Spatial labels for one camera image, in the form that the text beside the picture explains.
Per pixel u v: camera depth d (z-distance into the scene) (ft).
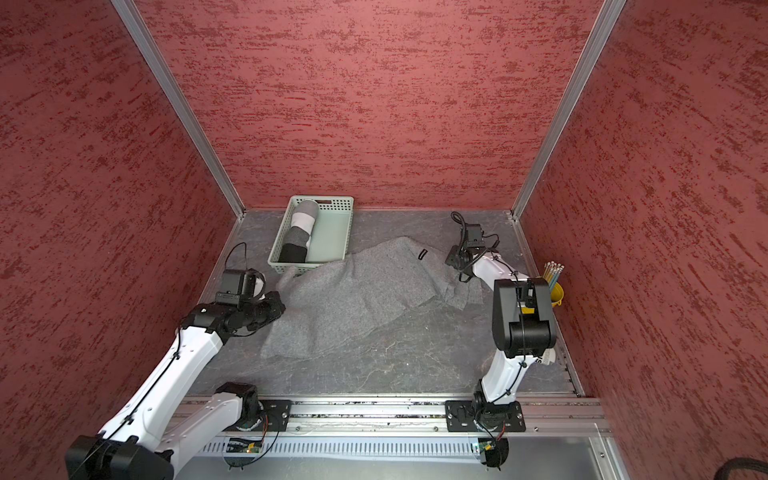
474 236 2.56
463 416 2.42
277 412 2.42
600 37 2.47
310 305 2.93
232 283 2.00
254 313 2.15
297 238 3.41
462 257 2.40
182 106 2.89
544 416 2.50
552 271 2.73
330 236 3.70
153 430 1.34
